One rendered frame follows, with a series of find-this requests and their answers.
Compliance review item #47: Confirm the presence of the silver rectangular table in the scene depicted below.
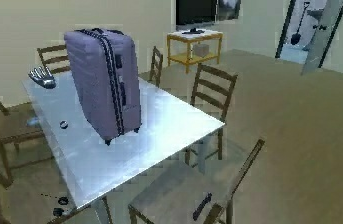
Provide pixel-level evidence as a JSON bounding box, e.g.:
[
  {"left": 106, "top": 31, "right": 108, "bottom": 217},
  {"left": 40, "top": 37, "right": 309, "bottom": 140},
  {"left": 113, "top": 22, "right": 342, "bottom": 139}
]
[{"left": 22, "top": 70, "right": 227, "bottom": 224}]

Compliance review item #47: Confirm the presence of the brown wooden slat-back chair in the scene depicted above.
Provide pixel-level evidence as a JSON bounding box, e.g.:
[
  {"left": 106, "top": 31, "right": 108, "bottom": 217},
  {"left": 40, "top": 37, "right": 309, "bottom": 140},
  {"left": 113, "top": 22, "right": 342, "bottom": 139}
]
[
  {"left": 36, "top": 44, "right": 72, "bottom": 75},
  {"left": 184, "top": 62, "right": 239, "bottom": 168},
  {"left": 0, "top": 75, "right": 47, "bottom": 188},
  {"left": 127, "top": 138, "right": 266, "bottom": 224},
  {"left": 147, "top": 45, "right": 164, "bottom": 88}
]

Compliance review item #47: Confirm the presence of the yellow wooden side table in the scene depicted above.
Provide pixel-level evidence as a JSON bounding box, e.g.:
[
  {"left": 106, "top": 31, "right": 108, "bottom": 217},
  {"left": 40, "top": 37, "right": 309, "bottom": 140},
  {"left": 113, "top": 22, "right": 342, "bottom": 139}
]
[{"left": 166, "top": 28, "right": 224, "bottom": 75}]

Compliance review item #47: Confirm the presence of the grey box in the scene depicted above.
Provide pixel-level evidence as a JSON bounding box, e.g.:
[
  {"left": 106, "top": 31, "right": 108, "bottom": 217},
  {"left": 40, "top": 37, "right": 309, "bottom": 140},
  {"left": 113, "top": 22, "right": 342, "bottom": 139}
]
[{"left": 192, "top": 43, "right": 211, "bottom": 58}]

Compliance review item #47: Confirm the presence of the flat black thing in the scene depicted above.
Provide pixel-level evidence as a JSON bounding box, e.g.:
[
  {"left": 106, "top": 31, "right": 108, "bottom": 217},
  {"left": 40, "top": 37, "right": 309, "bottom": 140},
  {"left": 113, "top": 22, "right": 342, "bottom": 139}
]
[{"left": 181, "top": 27, "right": 206, "bottom": 36}]

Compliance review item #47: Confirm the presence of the purple hard-shell suitcase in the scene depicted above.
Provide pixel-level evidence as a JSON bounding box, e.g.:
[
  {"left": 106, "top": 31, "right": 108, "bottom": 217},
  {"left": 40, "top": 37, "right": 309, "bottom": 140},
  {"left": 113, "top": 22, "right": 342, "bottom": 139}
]
[{"left": 63, "top": 27, "right": 143, "bottom": 146}]

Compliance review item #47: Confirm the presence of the black remote control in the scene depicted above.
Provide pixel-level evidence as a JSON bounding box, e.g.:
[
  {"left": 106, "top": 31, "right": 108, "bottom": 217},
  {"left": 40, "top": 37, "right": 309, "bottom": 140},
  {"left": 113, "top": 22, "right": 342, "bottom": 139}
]
[{"left": 192, "top": 192, "right": 213, "bottom": 222}]

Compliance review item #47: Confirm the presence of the black television set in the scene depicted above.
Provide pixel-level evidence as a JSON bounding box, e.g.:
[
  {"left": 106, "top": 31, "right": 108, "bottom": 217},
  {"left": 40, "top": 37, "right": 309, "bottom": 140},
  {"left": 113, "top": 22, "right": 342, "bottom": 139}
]
[{"left": 175, "top": 0, "right": 219, "bottom": 27}]

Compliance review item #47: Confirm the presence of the dark framed picture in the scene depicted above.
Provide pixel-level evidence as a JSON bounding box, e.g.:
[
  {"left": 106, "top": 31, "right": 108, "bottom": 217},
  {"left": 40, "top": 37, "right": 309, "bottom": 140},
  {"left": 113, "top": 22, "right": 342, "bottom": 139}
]
[{"left": 216, "top": 0, "right": 242, "bottom": 22}]

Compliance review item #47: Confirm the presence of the black shovel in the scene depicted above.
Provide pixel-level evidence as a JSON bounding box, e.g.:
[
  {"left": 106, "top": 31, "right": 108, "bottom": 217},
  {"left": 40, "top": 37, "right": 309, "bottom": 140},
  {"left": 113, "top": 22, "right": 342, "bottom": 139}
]
[{"left": 290, "top": 1, "right": 312, "bottom": 46}]

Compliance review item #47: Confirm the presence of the grey room door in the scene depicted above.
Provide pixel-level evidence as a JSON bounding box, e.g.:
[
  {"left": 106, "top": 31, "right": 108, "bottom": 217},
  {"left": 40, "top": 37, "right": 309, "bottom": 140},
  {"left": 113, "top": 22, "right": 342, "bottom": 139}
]
[{"left": 300, "top": 0, "right": 343, "bottom": 76}]

